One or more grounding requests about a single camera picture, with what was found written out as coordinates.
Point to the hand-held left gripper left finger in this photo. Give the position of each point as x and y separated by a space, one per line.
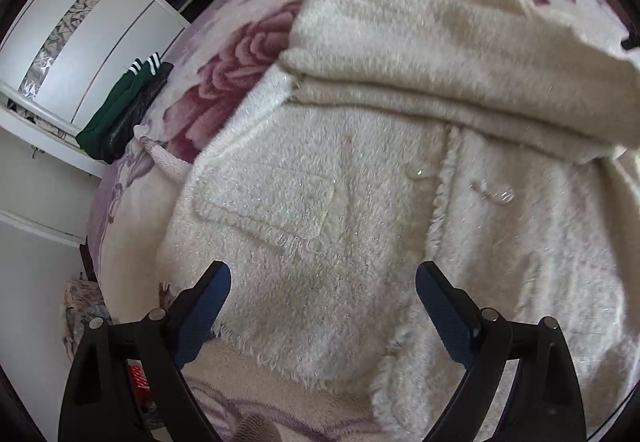
200 317

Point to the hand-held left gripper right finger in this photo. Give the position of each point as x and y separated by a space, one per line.
445 317

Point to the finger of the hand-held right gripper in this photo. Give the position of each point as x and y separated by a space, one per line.
631 42

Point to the white fluffy coat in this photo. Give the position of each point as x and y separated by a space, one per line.
380 202

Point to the black leather garment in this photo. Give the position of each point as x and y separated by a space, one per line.
125 131

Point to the green garment with white stripes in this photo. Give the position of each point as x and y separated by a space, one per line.
107 116

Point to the floral rose blanket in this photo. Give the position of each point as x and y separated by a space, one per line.
240 51

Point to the white sliding-door wardrobe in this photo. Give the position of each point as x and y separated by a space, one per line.
100 21

